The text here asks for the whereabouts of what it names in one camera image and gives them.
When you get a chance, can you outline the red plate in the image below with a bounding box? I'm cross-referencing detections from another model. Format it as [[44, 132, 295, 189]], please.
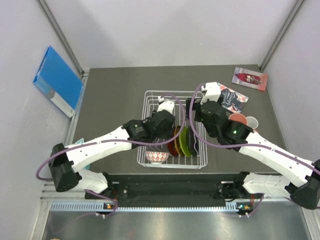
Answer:
[[167, 140, 179, 157]]

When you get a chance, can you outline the black plate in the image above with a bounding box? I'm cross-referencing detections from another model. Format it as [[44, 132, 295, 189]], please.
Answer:
[[186, 126, 199, 157]]

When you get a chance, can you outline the white wire dish rack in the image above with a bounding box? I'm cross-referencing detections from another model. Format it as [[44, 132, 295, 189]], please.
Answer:
[[137, 90, 208, 170]]

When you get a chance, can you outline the pink plastic cup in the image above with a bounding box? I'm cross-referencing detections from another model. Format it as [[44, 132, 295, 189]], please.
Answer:
[[228, 113, 248, 125]]

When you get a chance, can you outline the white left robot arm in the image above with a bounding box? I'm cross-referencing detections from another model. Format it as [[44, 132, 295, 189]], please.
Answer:
[[48, 110, 175, 194]]

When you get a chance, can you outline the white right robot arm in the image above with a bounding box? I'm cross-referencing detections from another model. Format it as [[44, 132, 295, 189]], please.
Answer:
[[190, 100, 320, 210]]

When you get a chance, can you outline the teal object behind arm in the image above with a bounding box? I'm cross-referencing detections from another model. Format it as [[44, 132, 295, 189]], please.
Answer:
[[75, 138, 91, 170]]

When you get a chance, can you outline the yellow plate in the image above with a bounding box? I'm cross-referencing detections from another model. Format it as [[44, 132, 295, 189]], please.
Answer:
[[173, 125, 185, 157]]

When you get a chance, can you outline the lime green plate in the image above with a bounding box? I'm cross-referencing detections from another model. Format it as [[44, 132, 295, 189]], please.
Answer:
[[178, 126, 192, 157]]

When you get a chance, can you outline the red patterned white bowl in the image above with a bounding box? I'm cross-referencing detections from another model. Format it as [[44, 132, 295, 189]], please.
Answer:
[[144, 151, 170, 164]]

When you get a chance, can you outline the Little Women book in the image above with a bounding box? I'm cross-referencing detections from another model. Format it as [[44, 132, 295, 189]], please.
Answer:
[[217, 82, 249, 113]]

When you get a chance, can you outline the red purple book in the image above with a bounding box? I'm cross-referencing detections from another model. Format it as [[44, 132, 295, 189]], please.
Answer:
[[231, 66, 268, 92]]

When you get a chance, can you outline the blue folder box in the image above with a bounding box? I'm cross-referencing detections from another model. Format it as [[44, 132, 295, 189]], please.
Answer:
[[32, 46, 83, 118]]

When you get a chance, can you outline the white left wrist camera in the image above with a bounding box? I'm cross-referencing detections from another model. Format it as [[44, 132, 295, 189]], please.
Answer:
[[156, 96, 175, 115]]

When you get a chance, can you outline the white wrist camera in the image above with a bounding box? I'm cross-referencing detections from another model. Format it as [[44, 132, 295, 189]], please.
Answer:
[[156, 96, 175, 115], [200, 82, 221, 105]]

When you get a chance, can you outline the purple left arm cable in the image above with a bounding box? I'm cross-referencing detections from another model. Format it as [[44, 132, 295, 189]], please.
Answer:
[[36, 93, 186, 218]]

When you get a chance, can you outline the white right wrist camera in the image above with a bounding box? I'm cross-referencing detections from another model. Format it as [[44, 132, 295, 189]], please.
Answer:
[[200, 82, 221, 105]]

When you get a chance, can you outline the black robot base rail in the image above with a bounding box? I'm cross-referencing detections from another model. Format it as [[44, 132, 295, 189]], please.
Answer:
[[85, 173, 250, 202]]

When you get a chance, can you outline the grey slotted cable duct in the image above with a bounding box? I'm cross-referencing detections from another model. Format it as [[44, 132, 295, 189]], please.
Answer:
[[50, 201, 252, 213]]

